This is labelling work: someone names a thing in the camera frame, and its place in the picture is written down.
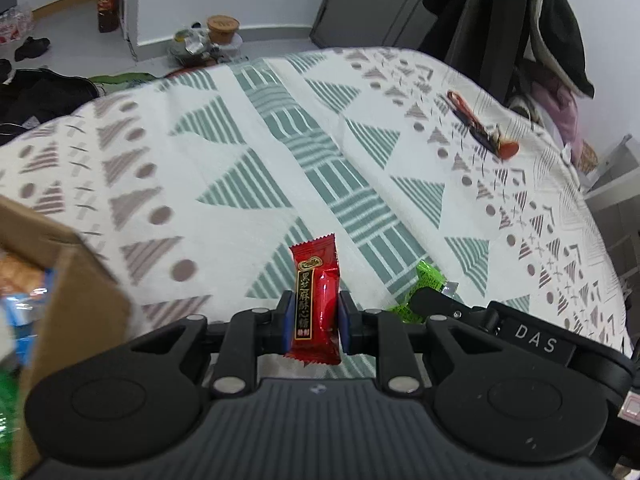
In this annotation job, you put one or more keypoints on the white cabinet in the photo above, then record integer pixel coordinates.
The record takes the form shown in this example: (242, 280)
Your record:
(129, 0)

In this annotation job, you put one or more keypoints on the black bag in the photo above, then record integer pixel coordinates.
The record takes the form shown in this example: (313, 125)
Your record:
(45, 97)

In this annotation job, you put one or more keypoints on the triangle patterned blanket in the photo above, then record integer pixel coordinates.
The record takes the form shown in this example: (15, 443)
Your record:
(300, 135)

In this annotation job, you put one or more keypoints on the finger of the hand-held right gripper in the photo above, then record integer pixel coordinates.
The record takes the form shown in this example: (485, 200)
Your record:
(440, 302)

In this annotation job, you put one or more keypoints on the small red cap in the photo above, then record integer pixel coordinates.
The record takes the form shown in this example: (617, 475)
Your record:
(507, 150)

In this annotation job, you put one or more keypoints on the pink cloth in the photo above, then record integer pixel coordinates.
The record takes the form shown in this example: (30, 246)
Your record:
(562, 110)

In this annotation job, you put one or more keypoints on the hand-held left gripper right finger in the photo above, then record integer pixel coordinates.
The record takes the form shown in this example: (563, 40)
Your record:
(345, 327)

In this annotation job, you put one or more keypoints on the red and black scissors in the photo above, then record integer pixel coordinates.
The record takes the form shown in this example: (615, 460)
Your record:
(470, 120)

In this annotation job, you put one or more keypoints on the pack of water bottles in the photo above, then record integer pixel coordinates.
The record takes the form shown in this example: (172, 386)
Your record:
(15, 22)

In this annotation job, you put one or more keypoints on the small woven basket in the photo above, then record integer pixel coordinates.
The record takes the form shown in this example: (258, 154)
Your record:
(588, 157)

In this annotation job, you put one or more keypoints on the lime green snack packet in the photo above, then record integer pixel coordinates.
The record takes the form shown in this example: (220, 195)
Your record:
(427, 280)

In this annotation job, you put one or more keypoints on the dark grey cabinet panel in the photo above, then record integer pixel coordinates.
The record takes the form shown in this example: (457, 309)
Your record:
(370, 0)

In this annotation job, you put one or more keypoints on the brown cardboard box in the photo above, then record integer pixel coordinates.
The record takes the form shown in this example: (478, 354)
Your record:
(80, 310)

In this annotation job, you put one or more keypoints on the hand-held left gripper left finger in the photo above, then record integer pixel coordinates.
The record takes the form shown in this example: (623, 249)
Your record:
(286, 325)

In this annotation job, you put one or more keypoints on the black jacket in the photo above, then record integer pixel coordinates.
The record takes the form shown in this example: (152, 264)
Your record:
(550, 35)

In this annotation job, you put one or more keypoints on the green cloth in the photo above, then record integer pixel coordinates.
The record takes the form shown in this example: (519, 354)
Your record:
(122, 78)

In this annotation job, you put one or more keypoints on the red snack packet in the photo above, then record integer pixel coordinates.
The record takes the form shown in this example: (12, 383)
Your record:
(315, 300)

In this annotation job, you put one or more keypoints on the black shoe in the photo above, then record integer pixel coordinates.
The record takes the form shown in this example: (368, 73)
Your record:
(5, 69)
(32, 49)

